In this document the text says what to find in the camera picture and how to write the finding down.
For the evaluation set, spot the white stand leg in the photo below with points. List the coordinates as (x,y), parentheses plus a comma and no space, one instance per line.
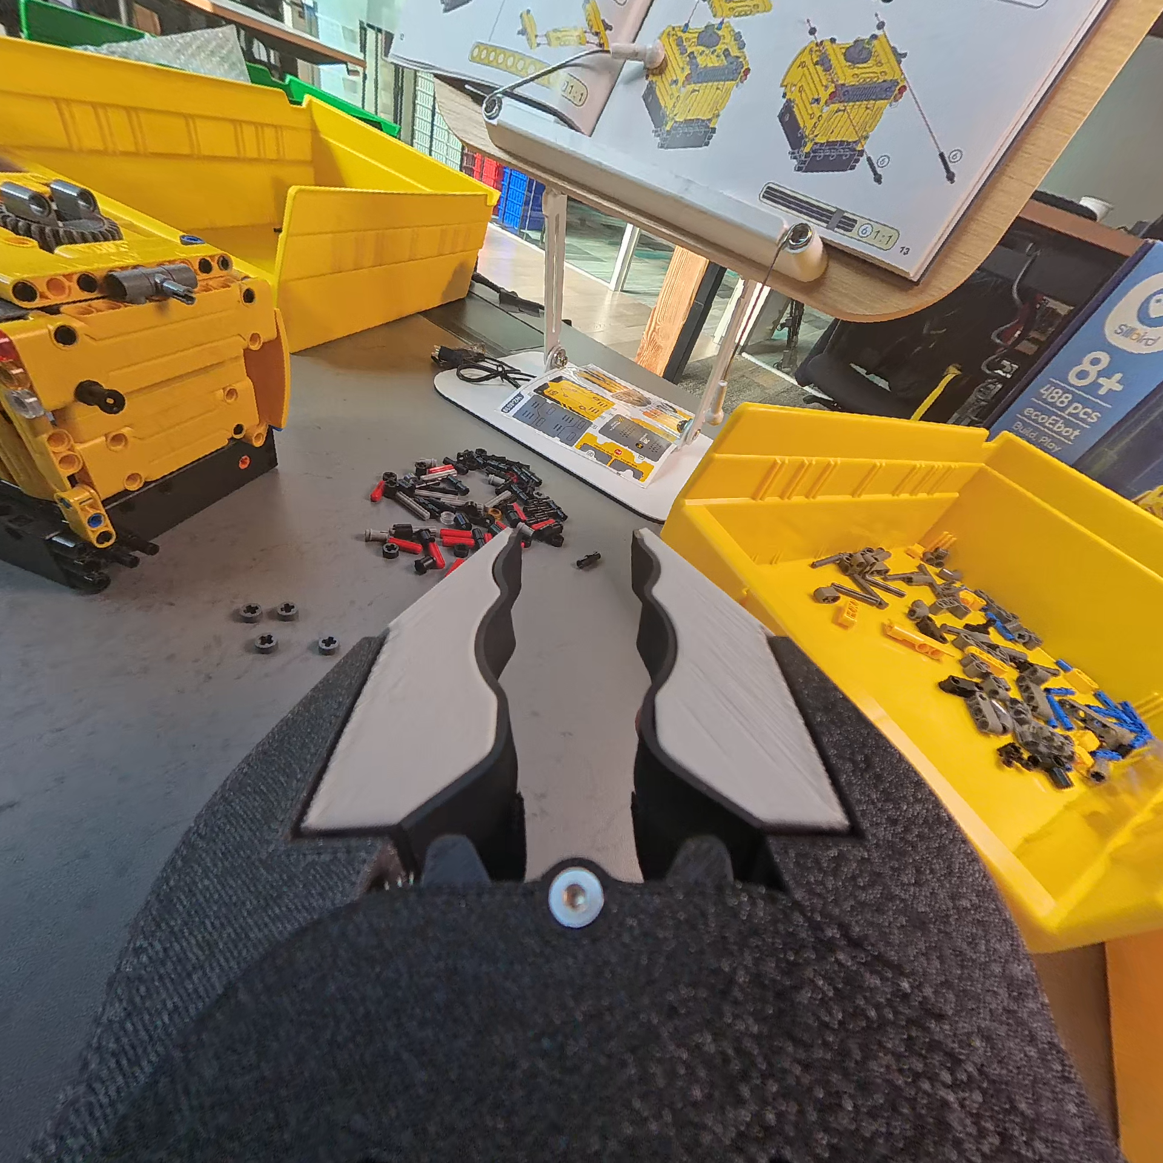
(727,362)

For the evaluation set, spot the blue plastic crate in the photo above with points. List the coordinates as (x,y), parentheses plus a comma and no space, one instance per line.
(520,195)

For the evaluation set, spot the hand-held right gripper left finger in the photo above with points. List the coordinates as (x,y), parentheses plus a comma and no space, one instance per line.
(409,735)

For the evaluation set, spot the lego instruction booklet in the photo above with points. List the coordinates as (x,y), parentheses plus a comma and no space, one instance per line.
(773,135)

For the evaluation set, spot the pile of small lego parts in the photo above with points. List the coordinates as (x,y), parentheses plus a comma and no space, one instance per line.
(472,508)

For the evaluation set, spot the yellow plastic bin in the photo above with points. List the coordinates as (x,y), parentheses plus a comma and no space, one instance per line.
(817,490)
(381,263)

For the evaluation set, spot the metal page holder clip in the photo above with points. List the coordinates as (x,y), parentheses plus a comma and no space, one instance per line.
(546,72)

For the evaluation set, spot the clear bubble wrap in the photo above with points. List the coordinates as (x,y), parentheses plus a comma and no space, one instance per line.
(164,49)

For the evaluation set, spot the yellow black lego truck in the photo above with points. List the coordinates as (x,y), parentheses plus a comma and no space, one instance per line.
(154,390)

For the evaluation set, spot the yellow lego beam assembly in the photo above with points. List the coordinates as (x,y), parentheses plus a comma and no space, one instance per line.
(54,286)

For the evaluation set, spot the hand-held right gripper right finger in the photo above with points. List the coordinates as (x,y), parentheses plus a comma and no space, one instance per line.
(745,735)

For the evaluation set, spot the red plastic crate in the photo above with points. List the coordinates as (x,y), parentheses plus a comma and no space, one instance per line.
(482,170)

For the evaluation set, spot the dark lego pieces heap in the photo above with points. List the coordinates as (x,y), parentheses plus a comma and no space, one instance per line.
(1000,691)

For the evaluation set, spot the blue toy kit box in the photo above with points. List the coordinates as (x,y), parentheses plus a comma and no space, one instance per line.
(1090,390)

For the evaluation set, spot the wooden post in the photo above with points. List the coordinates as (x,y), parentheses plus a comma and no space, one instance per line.
(672,308)

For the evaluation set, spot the brown desk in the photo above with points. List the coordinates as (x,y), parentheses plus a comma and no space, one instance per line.
(1082,227)

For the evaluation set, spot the printed lego leaflet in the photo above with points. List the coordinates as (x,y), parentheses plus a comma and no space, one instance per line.
(590,422)

